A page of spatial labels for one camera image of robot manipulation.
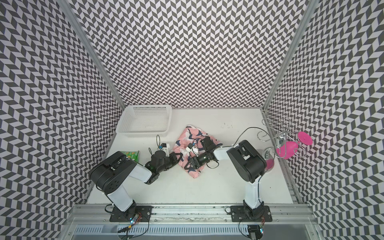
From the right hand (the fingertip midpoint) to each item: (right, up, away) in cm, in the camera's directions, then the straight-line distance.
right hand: (188, 168), depth 86 cm
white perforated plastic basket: (-28, +28, +25) cm, 47 cm away
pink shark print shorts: (+1, +19, +14) cm, 23 cm away
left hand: (-4, +7, +5) cm, 9 cm away
